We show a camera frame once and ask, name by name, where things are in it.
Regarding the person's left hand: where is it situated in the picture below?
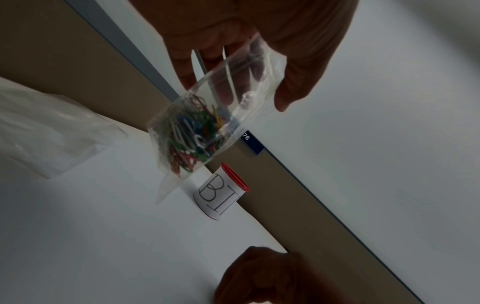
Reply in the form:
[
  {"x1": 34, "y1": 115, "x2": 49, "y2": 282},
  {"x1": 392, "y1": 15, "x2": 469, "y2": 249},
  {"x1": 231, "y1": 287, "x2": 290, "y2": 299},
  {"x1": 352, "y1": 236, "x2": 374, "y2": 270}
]
[{"x1": 129, "y1": 0, "x2": 361, "y2": 113}]

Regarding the person's right hand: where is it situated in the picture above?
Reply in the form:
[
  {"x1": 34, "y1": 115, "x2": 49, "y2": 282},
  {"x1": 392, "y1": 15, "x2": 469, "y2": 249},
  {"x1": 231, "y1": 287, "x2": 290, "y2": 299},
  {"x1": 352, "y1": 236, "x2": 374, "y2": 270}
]
[{"x1": 212, "y1": 245, "x2": 324, "y2": 304}]

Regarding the small clear plastic bag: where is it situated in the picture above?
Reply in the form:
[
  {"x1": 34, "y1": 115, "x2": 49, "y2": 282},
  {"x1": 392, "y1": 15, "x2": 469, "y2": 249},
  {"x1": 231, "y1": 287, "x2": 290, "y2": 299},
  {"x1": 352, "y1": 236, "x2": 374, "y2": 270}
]
[{"x1": 146, "y1": 32, "x2": 289, "y2": 206}]

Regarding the pile of coloured paper clips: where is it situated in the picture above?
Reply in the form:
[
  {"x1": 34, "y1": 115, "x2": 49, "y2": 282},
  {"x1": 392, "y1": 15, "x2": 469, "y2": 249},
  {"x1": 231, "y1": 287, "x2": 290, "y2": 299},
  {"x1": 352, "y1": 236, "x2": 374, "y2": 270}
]
[{"x1": 160, "y1": 95, "x2": 230, "y2": 179}]

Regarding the stack of clear plastic bags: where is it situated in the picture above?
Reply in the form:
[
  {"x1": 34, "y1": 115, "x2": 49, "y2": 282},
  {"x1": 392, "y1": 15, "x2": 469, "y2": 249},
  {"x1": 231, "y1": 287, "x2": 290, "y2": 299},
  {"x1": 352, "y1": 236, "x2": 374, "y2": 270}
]
[{"x1": 0, "y1": 86, "x2": 129, "y2": 179}]

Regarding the beige partition panel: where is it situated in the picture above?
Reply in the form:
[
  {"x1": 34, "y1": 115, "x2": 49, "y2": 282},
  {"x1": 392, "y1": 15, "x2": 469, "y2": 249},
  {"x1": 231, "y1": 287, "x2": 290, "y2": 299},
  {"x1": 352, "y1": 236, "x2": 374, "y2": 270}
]
[{"x1": 204, "y1": 139, "x2": 427, "y2": 304}]

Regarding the red cup with paper label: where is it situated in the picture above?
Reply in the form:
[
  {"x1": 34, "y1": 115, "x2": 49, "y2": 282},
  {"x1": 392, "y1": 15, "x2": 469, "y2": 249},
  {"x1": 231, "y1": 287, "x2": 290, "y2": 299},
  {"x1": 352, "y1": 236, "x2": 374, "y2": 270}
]
[{"x1": 193, "y1": 162, "x2": 252, "y2": 222}]

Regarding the blue sign plate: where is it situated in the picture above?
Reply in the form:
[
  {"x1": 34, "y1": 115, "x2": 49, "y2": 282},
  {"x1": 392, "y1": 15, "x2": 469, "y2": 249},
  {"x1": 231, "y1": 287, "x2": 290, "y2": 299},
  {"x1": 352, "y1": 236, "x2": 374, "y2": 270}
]
[{"x1": 239, "y1": 129, "x2": 266, "y2": 156}]

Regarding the beige partition with glass strip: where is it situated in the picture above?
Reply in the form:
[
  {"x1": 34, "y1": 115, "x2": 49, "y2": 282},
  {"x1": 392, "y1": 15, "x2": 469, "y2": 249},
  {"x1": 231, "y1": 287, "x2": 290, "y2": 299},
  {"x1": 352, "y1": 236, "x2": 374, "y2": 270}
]
[{"x1": 0, "y1": 0, "x2": 211, "y2": 134}]

